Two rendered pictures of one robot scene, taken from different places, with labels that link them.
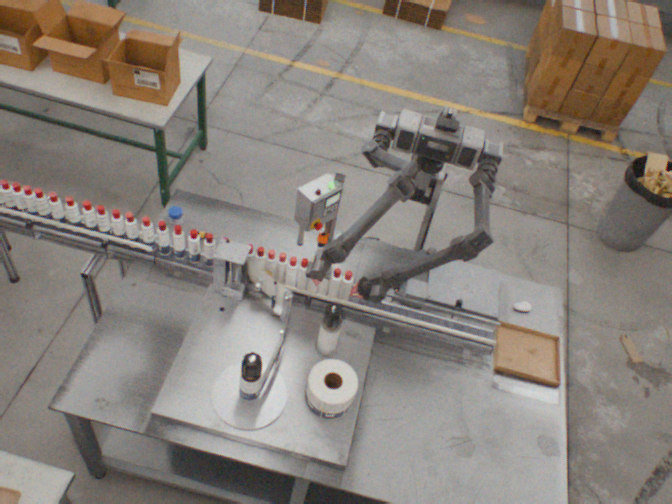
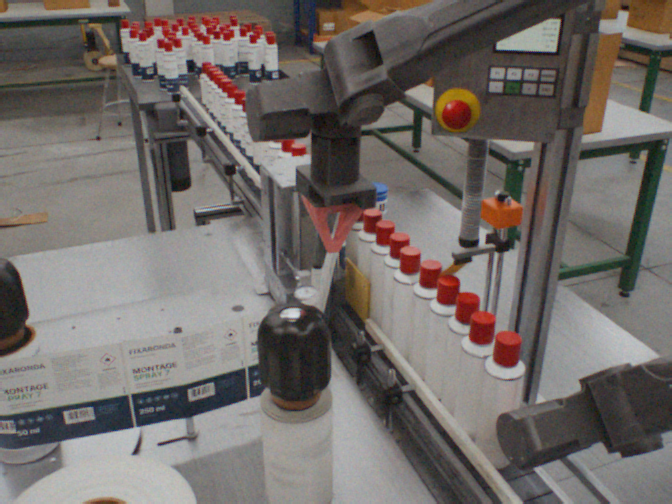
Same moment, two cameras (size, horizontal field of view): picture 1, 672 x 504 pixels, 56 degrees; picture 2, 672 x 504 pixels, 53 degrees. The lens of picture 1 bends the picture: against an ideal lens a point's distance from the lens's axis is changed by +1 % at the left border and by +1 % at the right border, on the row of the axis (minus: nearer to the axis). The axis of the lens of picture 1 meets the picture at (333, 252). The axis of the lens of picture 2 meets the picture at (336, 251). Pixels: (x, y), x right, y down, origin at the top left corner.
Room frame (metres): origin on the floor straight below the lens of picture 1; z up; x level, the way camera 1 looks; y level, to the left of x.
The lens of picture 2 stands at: (1.25, -0.63, 1.58)
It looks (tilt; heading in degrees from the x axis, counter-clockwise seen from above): 28 degrees down; 64
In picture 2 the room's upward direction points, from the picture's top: straight up
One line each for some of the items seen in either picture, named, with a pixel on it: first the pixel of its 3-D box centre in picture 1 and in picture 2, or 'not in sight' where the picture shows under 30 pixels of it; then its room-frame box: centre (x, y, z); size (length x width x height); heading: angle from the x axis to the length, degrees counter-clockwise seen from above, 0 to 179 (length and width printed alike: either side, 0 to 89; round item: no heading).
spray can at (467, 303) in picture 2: (324, 279); (462, 356); (1.77, 0.02, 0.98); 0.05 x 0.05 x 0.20
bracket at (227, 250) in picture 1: (232, 251); (299, 170); (1.70, 0.43, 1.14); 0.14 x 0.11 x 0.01; 86
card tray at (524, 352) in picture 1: (527, 352); not in sight; (1.70, -0.99, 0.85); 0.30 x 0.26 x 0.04; 86
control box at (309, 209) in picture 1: (318, 203); (501, 62); (1.86, 0.11, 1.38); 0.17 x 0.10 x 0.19; 141
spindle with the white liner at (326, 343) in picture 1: (330, 328); (297, 420); (1.48, -0.05, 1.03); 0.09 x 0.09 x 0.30
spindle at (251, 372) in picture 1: (250, 376); (6, 359); (1.18, 0.22, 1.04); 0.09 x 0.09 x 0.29
